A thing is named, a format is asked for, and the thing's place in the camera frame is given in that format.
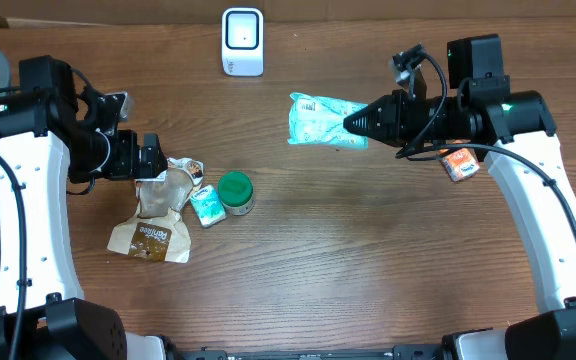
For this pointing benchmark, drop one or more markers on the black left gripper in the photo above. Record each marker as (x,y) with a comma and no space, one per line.
(130,166)

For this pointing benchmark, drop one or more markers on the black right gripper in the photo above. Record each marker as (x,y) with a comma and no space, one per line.
(395,117)

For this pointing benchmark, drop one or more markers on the large teal tissue pack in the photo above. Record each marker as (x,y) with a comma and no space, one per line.
(319,120)

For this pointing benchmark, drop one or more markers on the brown bread bag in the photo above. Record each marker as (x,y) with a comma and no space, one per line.
(156,231)

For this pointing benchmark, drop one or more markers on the small teal tissue pack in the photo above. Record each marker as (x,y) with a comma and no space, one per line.
(207,206)

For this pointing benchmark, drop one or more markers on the orange tissue pack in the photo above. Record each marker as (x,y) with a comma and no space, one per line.
(459,164)

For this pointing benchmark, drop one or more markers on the green lid jar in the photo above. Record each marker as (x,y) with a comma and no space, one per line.
(236,193)

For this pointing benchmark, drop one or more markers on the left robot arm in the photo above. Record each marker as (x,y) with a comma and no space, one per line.
(52,135)

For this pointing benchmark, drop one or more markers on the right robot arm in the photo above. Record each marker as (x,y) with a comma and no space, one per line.
(515,135)

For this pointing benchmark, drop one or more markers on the white barcode scanner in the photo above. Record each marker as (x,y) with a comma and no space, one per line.
(242,44)

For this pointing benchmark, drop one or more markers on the cardboard back board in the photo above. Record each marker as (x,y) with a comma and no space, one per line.
(15,13)

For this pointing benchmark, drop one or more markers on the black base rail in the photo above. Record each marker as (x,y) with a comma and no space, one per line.
(398,352)

